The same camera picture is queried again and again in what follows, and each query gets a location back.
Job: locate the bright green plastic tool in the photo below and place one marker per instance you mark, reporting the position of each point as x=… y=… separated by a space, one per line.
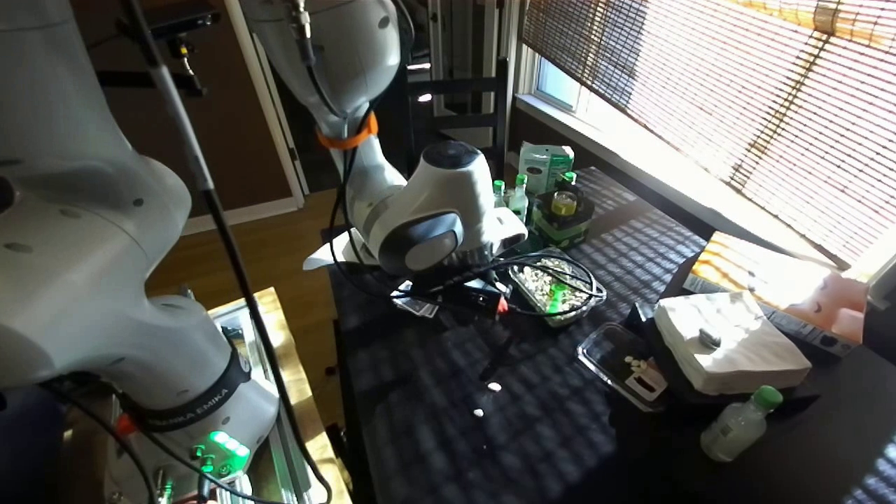
x=561 y=298

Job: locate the yellow cardboard box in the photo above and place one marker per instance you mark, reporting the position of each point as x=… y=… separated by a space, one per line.
x=757 y=269

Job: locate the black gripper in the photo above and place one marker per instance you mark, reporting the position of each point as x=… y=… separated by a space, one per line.
x=477 y=285

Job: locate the white pumpkin seed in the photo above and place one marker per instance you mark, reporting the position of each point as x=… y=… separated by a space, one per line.
x=494 y=385
x=478 y=410

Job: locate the margarita bottle green cap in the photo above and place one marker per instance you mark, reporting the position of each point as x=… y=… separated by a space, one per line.
x=519 y=199
x=568 y=179
x=499 y=194

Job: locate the clear plastic seed container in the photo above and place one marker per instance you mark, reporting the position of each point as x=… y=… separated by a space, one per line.
x=534 y=280

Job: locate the white paper napkin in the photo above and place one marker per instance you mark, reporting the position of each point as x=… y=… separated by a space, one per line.
x=324 y=252

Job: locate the large window blind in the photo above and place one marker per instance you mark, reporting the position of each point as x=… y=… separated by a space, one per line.
x=728 y=92

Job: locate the small white plastic clip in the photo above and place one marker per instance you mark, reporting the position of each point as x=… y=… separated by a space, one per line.
x=644 y=379

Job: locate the small clear bottle green cap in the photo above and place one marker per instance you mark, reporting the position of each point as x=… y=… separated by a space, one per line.
x=736 y=428

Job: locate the white flat box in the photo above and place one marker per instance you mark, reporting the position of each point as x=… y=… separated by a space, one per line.
x=728 y=339

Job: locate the clear black plastic tray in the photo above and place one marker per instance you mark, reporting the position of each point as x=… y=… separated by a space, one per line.
x=606 y=358

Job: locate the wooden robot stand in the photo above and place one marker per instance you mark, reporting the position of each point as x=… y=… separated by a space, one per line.
x=295 y=364

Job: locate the dark wooden chair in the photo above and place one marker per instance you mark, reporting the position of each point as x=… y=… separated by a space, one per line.
x=464 y=88

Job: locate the dark green margarita box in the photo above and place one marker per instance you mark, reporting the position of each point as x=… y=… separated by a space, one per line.
x=562 y=228

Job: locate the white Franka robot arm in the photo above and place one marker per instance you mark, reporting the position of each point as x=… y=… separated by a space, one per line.
x=72 y=234

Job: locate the white door frame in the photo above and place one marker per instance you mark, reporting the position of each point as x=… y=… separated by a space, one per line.
x=284 y=150

